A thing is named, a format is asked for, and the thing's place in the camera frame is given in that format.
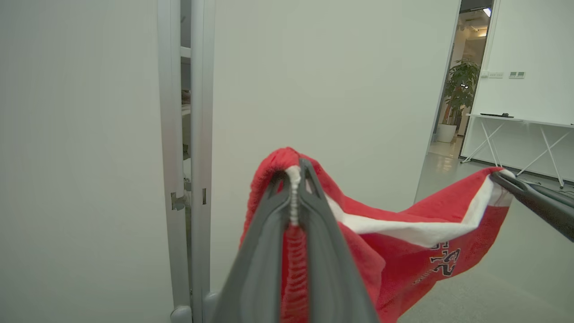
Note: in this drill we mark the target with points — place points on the grey partition post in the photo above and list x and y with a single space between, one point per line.
202 134

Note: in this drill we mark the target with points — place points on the white wall switch plate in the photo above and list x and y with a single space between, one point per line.
516 75
495 75

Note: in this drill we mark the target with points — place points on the white trestle table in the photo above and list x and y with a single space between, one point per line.
529 122

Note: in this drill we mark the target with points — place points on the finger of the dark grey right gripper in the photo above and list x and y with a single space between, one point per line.
560 199
547 211

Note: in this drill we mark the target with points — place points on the red white number jersey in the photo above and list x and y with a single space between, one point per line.
403 251

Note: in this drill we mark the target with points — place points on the ceiling light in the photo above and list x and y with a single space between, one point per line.
487 12

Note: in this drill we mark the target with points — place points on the flat black table object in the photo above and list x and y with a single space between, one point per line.
495 115

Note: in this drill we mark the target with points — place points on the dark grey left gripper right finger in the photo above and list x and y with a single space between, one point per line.
332 287

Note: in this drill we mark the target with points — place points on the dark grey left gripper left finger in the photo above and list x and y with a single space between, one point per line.
251 287

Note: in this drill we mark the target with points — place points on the green potted plant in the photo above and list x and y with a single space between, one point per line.
462 85

